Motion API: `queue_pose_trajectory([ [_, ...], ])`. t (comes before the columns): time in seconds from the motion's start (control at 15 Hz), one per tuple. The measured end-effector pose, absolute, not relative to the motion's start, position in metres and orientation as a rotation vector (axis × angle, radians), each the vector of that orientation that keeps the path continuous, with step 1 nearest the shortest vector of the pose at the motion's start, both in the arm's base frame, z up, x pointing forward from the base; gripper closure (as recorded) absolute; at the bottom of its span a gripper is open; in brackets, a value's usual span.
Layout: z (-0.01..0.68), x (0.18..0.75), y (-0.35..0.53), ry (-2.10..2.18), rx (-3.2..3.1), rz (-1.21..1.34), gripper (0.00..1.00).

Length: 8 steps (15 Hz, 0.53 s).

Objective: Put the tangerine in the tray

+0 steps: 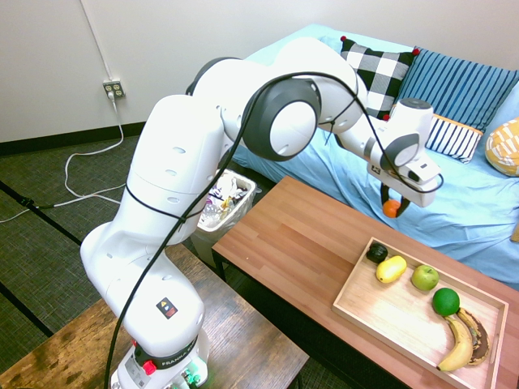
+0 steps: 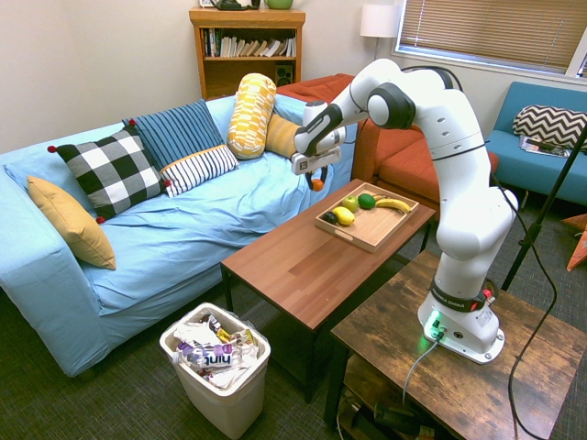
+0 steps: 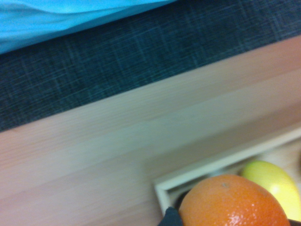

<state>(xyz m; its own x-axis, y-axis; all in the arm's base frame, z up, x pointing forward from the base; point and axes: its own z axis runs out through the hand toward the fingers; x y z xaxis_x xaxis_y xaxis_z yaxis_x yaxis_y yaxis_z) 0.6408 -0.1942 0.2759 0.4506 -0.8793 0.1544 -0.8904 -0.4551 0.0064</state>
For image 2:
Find white shade floor lamp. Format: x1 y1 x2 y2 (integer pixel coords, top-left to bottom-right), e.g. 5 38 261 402
360 4 398 62

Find navy white striped pillow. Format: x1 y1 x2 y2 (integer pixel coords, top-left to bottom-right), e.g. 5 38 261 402
159 144 240 199

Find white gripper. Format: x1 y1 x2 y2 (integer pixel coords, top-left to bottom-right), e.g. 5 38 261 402
290 145 343 185

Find yellow banana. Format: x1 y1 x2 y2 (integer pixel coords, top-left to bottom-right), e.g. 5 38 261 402
373 194 413 215

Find magazine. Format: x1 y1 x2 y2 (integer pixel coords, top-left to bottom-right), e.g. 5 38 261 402
518 135 572 159

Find black cylinder under table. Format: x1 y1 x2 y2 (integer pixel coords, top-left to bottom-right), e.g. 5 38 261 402
373 402 423 432

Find crumpled white paper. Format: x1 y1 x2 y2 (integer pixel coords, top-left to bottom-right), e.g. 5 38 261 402
172 320 216 346

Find blue striped pillow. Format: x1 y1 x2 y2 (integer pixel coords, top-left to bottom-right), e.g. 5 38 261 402
121 98 226 171

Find yellow lemon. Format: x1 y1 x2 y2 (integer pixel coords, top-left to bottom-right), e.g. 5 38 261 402
331 205 357 226

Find wooden window blinds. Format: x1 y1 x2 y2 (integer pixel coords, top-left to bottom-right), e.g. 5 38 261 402
396 0 587 77

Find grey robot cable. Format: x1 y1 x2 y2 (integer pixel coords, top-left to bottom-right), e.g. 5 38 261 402
402 337 442 407

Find black white chevron pillow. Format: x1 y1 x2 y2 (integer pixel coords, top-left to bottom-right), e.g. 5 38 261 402
512 104 587 151

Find black white checkered pillow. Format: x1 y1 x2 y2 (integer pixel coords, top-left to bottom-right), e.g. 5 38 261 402
47 123 172 225

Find rustic brown side table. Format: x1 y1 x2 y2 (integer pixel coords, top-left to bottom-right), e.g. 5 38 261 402
323 249 587 440

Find plain mustard pillow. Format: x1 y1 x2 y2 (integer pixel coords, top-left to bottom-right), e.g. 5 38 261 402
26 175 117 271

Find mustard striped pillow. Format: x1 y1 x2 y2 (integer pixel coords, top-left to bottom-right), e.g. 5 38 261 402
264 113 305 160

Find beige trash bin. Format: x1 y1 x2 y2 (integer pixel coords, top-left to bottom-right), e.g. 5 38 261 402
159 301 272 440

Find yellow patterned bolster pillow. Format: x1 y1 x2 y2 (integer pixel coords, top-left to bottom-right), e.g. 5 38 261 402
226 72 278 160

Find hint plastic bottle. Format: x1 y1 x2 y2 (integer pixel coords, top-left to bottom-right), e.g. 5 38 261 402
172 343 242 371

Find light blue sofa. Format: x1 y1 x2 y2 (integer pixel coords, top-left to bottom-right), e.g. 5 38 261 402
0 93 359 378

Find black camera stand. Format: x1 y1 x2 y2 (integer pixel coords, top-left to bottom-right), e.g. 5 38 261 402
500 132 587 292

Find wooden serving tray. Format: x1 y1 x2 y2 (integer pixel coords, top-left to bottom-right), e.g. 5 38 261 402
314 181 421 254

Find reddish wood coffee table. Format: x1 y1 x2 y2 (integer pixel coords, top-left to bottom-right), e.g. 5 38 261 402
220 178 437 404

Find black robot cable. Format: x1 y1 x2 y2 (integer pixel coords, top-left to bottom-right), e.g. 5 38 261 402
488 169 559 440

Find wooden bookshelf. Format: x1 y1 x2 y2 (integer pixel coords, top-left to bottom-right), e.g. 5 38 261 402
188 6 307 101

